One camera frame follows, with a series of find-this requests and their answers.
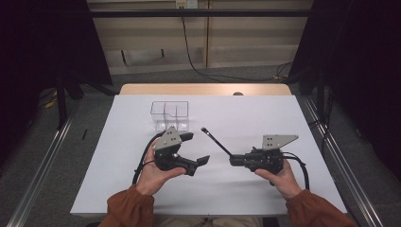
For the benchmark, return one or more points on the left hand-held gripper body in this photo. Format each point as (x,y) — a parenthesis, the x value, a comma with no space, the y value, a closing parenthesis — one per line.
(170,140)

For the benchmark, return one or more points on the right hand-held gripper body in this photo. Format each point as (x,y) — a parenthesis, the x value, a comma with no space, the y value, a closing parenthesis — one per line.
(268,157)

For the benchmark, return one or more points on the clear acrylic organizer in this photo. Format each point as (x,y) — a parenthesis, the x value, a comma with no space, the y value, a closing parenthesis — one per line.
(157,124)

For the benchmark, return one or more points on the black pen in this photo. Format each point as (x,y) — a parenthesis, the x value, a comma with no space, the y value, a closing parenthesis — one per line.
(217,142)

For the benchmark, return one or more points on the person's right hand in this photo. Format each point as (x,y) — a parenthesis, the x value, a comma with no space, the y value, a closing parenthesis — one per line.
(283,183)

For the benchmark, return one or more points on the person's left hand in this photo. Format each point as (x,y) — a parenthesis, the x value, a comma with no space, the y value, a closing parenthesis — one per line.
(151,176)

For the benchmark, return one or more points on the white table sheet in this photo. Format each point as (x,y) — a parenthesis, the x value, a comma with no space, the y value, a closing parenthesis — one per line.
(236,110)

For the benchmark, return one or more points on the dark table grommet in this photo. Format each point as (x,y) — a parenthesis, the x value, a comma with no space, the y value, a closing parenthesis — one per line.
(238,93)

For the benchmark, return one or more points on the black metal stand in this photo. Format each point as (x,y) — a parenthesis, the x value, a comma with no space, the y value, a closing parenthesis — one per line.
(61,104)

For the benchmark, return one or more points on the black metal crossbar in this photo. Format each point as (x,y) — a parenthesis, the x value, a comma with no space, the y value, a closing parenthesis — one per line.
(201,13)

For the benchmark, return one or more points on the black curtain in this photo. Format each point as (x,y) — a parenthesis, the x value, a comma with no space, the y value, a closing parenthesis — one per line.
(362,63)
(31,47)

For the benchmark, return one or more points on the aluminium floor rail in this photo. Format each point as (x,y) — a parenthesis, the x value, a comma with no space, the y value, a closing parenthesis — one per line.
(342,164)
(43,170)

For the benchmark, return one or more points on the white wall outlet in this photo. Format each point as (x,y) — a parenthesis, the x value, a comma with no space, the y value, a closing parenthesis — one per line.
(186,3)

